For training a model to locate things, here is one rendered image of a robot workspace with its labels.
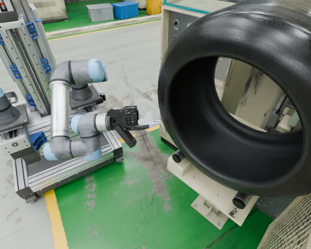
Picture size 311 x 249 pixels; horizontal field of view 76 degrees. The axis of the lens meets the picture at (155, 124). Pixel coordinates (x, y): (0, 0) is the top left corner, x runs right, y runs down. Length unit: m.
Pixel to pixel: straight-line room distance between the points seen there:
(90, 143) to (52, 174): 0.97
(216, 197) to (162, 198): 0.92
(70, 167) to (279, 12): 1.63
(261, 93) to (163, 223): 1.18
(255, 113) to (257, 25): 0.56
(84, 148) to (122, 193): 1.00
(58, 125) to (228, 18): 0.73
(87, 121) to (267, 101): 0.73
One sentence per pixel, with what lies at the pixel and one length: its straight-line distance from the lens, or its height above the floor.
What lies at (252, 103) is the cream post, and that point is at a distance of 0.97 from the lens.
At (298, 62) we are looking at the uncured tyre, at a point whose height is 1.41.
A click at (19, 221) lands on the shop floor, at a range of 1.98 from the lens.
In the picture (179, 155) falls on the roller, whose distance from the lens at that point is 0.84.
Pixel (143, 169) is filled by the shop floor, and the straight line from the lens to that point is 1.91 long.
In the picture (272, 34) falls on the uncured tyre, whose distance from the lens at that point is 0.48.
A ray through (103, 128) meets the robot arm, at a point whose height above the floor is 1.03.
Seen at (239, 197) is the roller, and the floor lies 0.92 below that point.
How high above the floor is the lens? 1.57
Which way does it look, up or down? 43 degrees down
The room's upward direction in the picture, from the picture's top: straight up
